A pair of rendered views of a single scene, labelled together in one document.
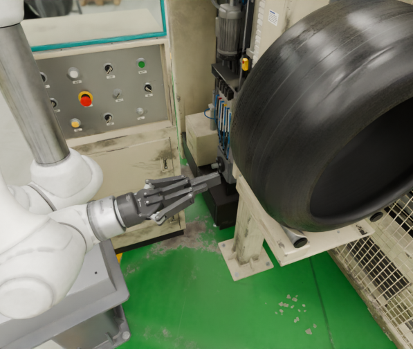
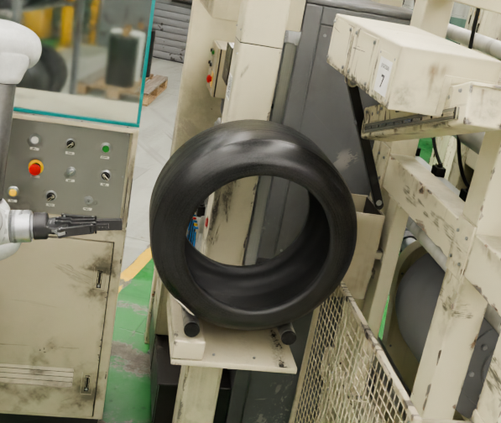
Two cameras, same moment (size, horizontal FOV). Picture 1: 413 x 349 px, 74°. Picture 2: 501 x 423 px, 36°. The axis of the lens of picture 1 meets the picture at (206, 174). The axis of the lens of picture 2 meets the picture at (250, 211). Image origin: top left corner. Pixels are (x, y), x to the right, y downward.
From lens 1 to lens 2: 1.62 m
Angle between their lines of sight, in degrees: 27
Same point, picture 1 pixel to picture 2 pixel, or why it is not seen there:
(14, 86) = not seen: outside the picture
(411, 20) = (259, 133)
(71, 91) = (24, 156)
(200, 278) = not seen: outside the picture
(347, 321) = not seen: outside the picture
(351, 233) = (267, 362)
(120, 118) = (63, 201)
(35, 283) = not seen: outside the picture
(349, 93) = (206, 163)
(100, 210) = (19, 213)
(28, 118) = not seen: outside the picture
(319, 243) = (225, 358)
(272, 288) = not seen: outside the picture
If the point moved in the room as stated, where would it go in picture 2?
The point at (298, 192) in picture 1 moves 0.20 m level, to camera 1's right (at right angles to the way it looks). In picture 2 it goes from (172, 237) to (246, 254)
